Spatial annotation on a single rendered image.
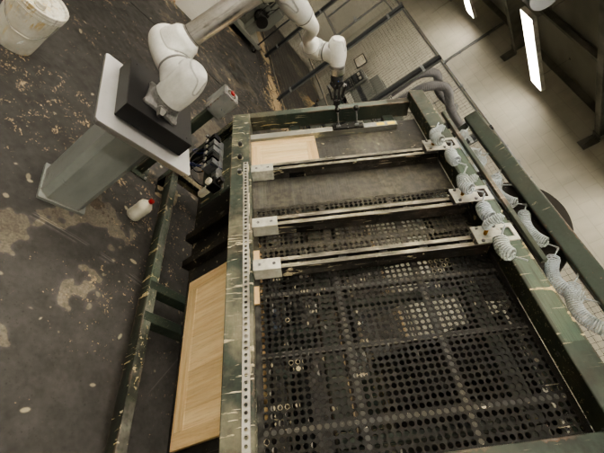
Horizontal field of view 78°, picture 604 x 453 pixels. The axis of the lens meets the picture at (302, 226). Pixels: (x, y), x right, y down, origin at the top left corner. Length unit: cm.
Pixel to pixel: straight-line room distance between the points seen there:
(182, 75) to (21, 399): 151
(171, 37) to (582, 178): 642
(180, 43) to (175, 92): 23
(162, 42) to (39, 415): 169
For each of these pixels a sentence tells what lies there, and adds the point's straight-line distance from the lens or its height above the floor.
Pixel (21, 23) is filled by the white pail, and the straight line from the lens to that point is 296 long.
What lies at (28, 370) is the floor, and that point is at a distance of 205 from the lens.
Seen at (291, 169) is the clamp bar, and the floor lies 111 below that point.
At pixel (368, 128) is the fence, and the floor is 153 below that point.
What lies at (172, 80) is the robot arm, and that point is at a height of 100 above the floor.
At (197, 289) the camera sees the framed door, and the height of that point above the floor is 32.
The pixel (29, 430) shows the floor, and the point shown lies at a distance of 201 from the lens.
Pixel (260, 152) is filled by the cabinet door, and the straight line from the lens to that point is 238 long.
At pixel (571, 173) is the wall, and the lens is 733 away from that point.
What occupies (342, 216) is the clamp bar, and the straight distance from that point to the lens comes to 185.
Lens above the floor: 180
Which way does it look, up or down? 22 degrees down
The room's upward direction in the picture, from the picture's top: 60 degrees clockwise
